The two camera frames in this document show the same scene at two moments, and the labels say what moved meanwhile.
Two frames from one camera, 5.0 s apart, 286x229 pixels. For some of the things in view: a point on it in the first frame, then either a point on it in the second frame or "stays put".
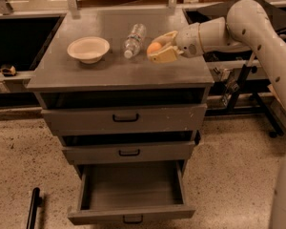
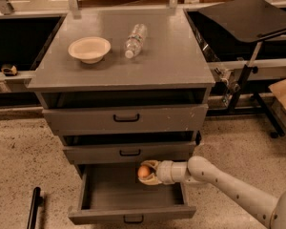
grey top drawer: [126, 120] stays put
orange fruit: [153, 47] to [143, 171]
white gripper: [188, 40] to [164, 172]
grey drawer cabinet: [131, 124] stays put
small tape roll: [8, 70] stays put
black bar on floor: [36, 201] stays put
